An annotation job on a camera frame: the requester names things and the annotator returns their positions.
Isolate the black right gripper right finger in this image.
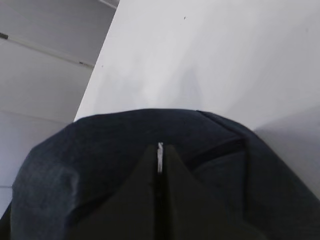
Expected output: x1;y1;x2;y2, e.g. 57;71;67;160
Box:
161;145;265;240

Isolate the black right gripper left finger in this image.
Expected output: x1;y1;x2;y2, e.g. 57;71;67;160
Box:
65;145;157;240

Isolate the navy blue lunch bag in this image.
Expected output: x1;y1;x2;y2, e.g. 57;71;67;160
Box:
0;109;320;240

